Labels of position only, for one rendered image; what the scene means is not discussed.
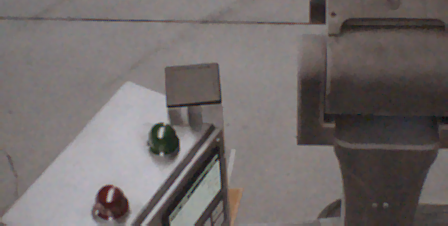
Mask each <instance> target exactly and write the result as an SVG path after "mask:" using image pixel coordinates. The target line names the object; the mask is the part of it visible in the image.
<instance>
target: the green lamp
mask: <svg viewBox="0 0 448 226"><path fill-rule="evenodd" d="M148 137H149V140H148V142H147V147H148V151H149V154H150V155H152V157H155V158H157V159H160V160H165V159H169V158H171V157H173V156H175V155H176V154H177V153H178V152H179V149H180V142H179V137H178V136H177V135H176V130H175V128H173V126H172V125H169V124H167V123H166V122H158V123H156V124H155V125H153V126H152V128H151V129H150V130H149V133H148Z"/></svg>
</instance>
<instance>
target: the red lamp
mask: <svg viewBox="0 0 448 226"><path fill-rule="evenodd" d="M129 211H130V205H129V202H128V199H127V197H126V196H125V193H124V192H123V190H122V189H121V188H120V187H117V186H116V185H113V184H107V185H104V186H103V187H102V188H101V189H100V190H99V191H98V192H97V194H96V195H95V214H96V217H97V218H98V220H99V221H101V222H102V223H104V224H117V223H119V222H121V221H122V220H125V218H126V217H127V216H128V214H129Z"/></svg>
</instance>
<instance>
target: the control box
mask: <svg viewBox="0 0 448 226"><path fill-rule="evenodd" d="M158 122H166V123H167V124H169V122H168V117H167V107H166V96H165V95H161V94H160V93H158V92H155V91H152V90H151V89H147V88H146V87H143V86H140V85H138V84H136V83H133V82H131V81H127V82H125V83H124V84H123V85H122V86H121V87H120V89H119V90H118V91H117V92H116V93H115V94H114V95H113V97H112V98H110V100H109V101H107V103H106V104H105V105H104V107H102V108H101V110H99V111H98V113H97V114H96V115H95V116H94V117H93V118H92V119H91V120H90V122H89V123H88V124H87V125H86V126H85V127H84V128H83V130H82V131H80V133H79V134H77V136H76V137H75V138H74V140H72V141H71V143H69V144H68V146H67V147H66V148H65V149H64V150H63V151H62V152H61V154H60V155H59V156H58V157H57V158H56V159H55V160H54V161H53V163H52V164H50V165H49V167H47V168H46V170H45V171H44V172H43V173H42V174H41V175H40V176H39V177H38V179H37V180H36V181H35V182H34V183H33V184H32V185H31V187H30V188H28V190H27V191H25V193H24V194H23V195H22V197H20V198H19V200H17V201H16V203H15V204H14V205H13V206H12V207H11V208H10V209H9V211H8V212H6V214H5V215H4V216H3V217H2V219H1V221H0V225H1V226H164V223H163V218H162V217H163V215H164V213H165V212H166V211H167V209H168V208H170V205H172V203H173V202H174V200H175V199H176V198H177V196H179V193H181V192H182V190H183V189H184V187H185V186H186V184H188V182H189V181H190V180H191V178H192V177H193V176H194V174H195V173H196V172H197V170H198V169H199V168H200V166H201V165H202V164H203V162H204V161H205V160H206V158H207V157H208V156H209V154H211V152H212V151H213V149H214V148H215V146H216V145H218V146H219V147H220V153H221V171H222V180H223V188H222V189H221V191H220V192H219V193H218V195H217V196H216V197H215V199H214V200H213V202H212V203H211V205H209V208H207V210H206V211H205V213H204V214H203V216H202V217H201V218H200V220H199V221H198V222H197V224H196V225H195V226H200V225H201V223H203V220H205V218H206V217H207V215H208V214H209V212H210V211H211V210H212V208H213V207H214V206H215V204H216V203H217V202H218V200H219V199H220V198H221V196H222V195H223V193H224V197H225V206H226V215H227V220H226V221H225V222H224V224H223V226H230V223H229V214H228V204H227V185H226V175H225V166H224V147H223V138H222V130H221V128H215V125H213V124H210V123H203V117H202V115H194V116H189V122H190V124H189V125H176V126H173V128H175V130H176V135H177V136H178V137H179V142H180V149H179V152H178V153H177V154H176V155H175V156H173V157H171V158H169V159H165V160H160V159H157V158H155V157H152V155H150V154H149V151H148V147H147V142H148V140H149V137H148V133H149V130H150V129H151V128H152V126H153V125H155V124H156V123H158ZM107 184H113V185H116V186H117V187H120V188H121V189H122V190H123V192H124V193H125V196H126V197H127V199H128V202H129V205H130V211H129V214H128V216H127V217H126V218H125V220H122V221H121V222H119V223H117V224H104V223H102V222H101V221H99V220H98V218H97V217H96V214H95V195H96V194H97V192H98V191H99V190H100V189H101V188H102V187H103V186H104V185H107Z"/></svg>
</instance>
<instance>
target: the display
mask: <svg viewBox="0 0 448 226"><path fill-rule="evenodd" d="M222 188H223V180H222V171H221V153H220V147H219V146H218V145H216V146H215V148H214V149H213V151H212V152H211V154H209V156H208V157H207V158H206V160H205V161H204V162H203V164H202V165H201V166H200V168H199V169H198V170H197V172H196V173H195V174H194V176H193V177H192V178H191V180H190V181H189V182H188V184H186V186H185V187H184V189H183V190H182V192H181V193H179V196H177V198H176V199H175V200H174V202H173V203H172V205H170V208H168V209H167V211H166V212H165V213H164V215H163V217H162V218H163V223H164V226H195V225H196V224H197V222H198V221H199V220H200V218H201V217H202V216H203V214H204V213H205V211H206V210H207V208H209V205H211V203H212V202H213V200H214V199H215V197H216V196H217V195H218V193H219V192H220V191H221V189H222Z"/></svg>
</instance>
